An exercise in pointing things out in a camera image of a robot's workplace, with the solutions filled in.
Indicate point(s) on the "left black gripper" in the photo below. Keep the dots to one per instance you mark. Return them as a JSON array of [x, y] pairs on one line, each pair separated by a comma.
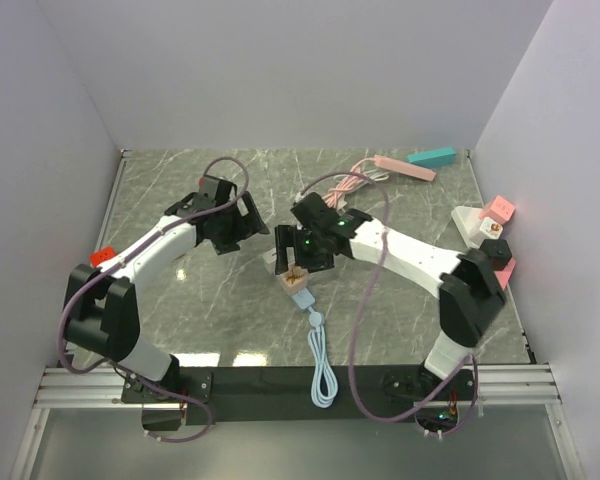
[[251, 222]]

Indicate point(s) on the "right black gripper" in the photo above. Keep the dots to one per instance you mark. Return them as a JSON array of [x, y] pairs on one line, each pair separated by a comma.
[[290, 236]]

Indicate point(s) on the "peach cartoon charger plug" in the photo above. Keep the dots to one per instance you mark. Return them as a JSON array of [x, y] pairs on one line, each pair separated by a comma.
[[294, 280]]

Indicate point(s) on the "light blue power strip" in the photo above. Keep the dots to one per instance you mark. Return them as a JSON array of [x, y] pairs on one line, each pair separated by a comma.
[[324, 385]]

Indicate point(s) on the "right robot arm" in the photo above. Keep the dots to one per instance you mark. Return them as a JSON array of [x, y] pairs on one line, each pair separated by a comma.
[[466, 284]]

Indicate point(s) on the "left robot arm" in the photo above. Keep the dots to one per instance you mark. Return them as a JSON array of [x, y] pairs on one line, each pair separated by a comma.
[[101, 313]]

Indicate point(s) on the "red cube socket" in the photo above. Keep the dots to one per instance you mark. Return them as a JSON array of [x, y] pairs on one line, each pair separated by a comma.
[[103, 259]]

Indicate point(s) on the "white cartoon charger plug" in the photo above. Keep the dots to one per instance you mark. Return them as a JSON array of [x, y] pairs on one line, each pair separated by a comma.
[[487, 229]]

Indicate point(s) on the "black cube plug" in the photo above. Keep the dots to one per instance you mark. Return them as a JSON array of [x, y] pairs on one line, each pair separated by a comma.
[[498, 253]]

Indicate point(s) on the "pink cube socket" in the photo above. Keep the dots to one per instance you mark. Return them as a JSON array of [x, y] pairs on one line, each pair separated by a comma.
[[498, 209]]

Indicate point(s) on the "teal power strip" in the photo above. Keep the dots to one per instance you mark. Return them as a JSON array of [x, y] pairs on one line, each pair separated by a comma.
[[433, 159]]

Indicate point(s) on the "white triangular power strip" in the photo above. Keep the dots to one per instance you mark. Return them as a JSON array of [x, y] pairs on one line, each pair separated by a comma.
[[465, 220]]

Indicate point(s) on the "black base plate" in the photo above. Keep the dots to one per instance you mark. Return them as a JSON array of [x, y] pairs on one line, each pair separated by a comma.
[[204, 396]]

